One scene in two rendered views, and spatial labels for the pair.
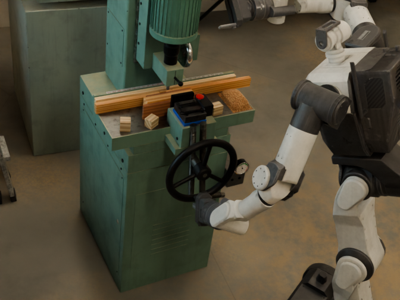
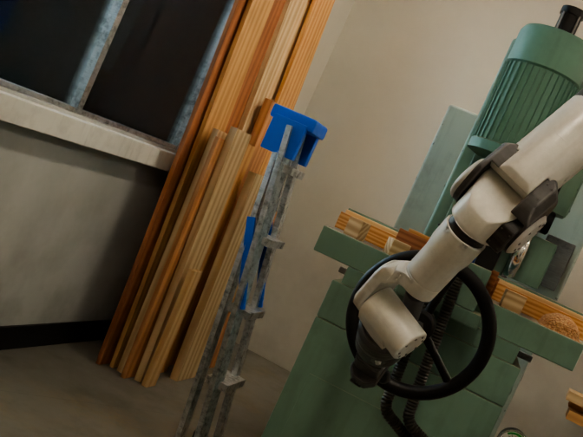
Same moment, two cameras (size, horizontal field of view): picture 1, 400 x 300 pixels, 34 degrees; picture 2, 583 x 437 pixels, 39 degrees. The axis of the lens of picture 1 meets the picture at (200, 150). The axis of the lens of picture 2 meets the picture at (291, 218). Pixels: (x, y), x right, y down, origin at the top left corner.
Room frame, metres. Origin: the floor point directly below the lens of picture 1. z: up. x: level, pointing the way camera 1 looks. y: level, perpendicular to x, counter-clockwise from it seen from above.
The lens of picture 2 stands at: (0.48, -0.92, 0.98)
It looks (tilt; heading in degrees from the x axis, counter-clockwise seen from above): 3 degrees down; 45
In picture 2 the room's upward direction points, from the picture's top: 24 degrees clockwise
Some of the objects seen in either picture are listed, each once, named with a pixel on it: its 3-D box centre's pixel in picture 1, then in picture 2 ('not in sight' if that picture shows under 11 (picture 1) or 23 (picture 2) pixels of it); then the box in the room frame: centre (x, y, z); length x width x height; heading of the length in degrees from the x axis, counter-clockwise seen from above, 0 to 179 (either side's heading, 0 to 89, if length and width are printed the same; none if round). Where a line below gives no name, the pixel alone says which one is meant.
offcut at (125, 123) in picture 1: (125, 124); (357, 229); (1.89, 0.28, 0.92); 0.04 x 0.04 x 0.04; 10
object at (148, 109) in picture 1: (171, 106); (443, 263); (2.03, 0.13, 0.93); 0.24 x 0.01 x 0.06; 121
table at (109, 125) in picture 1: (180, 121); (444, 294); (2.03, 0.09, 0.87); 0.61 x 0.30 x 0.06; 121
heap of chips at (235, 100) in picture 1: (235, 97); (561, 322); (2.18, -0.11, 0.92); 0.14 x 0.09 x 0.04; 31
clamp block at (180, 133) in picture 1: (190, 124); (451, 277); (1.96, 0.05, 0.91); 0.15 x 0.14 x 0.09; 121
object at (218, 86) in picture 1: (176, 94); (467, 277); (2.14, 0.12, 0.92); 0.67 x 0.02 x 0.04; 121
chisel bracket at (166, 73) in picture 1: (167, 69); not in sight; (2.13, 0.17, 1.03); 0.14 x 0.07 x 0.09; 31
